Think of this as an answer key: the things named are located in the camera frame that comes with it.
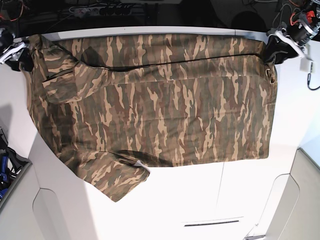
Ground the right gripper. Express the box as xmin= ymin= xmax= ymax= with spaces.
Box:
xmin=0 ymin=27 xmax=34 ymax=72

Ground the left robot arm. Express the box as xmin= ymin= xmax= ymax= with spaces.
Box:
xmin=262 ymin=0 xmax=320 ymax=65

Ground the camouflage T-shirt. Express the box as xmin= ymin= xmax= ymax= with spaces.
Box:
xmin=25 ymin=33 xmax=277 ymax=202

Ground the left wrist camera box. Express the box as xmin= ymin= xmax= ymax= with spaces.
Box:
xmin=299 ymin=58 xmax=314 ymax=74

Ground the camera black cable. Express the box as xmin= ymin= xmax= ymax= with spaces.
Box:
xmin=306 ymin=63 xmax=320 ymax=91

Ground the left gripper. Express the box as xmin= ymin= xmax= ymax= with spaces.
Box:
xmin=263 ymin=11 xmax=320 ymax=65

